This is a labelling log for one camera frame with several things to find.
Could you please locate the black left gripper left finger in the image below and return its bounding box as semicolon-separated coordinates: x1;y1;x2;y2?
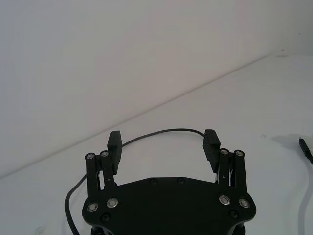
84;131;123;214

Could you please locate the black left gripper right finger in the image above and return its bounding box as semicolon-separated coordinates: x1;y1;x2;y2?
201;129;251;210

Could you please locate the thin black cable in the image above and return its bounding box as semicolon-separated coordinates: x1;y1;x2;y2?
64;128;206;235

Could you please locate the white table cloth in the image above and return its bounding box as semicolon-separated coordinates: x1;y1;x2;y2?
0;52;313;235

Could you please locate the black plug with pale cable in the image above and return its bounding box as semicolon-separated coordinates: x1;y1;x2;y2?
297;138;313;235

